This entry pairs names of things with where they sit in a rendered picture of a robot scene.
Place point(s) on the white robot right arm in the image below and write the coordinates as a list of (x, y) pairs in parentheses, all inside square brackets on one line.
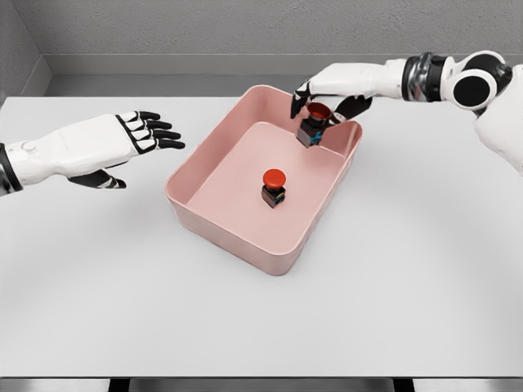
[(457, 85)]

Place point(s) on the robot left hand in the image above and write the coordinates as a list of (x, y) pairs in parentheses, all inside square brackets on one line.
[(94, 141)]

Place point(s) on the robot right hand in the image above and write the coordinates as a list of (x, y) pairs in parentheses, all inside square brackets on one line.
[(339, 79)]

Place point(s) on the pink plastic basket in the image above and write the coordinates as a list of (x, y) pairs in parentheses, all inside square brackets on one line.
[(261, 192)]

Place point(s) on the red mushroom-button industrial switch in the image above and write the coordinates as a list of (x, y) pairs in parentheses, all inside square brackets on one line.
[(312, 128), (274, 190)]

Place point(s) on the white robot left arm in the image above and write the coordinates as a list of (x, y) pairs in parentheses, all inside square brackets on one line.
[(24, 161)]

